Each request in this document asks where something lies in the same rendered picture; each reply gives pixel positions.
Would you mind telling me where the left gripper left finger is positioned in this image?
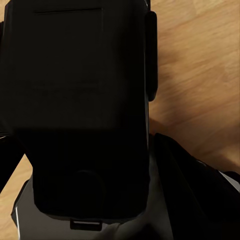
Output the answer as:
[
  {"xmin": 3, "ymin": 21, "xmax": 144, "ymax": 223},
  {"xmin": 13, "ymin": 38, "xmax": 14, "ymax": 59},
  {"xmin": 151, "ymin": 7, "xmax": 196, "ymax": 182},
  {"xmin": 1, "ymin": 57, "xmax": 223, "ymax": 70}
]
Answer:
[{"xmin": 0, "ymin": 135, "xmax": 25, "ymax": 193}]

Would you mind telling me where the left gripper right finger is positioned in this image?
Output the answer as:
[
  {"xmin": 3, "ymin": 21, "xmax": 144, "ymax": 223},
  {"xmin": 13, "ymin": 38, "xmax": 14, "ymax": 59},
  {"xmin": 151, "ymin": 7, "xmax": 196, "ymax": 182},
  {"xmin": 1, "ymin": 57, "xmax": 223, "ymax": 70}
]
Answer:
[{"xmin": 153, "ymin": 133, "xmax": 240, "ymax": 240}]

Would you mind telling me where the digital camera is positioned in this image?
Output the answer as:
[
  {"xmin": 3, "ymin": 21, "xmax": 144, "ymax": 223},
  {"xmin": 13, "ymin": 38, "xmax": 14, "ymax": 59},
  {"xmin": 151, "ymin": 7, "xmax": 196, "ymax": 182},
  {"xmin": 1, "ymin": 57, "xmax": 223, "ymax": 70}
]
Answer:
[{"xmin": 0, "ymin": 0, "xmax": 158, "ymax": 232}]

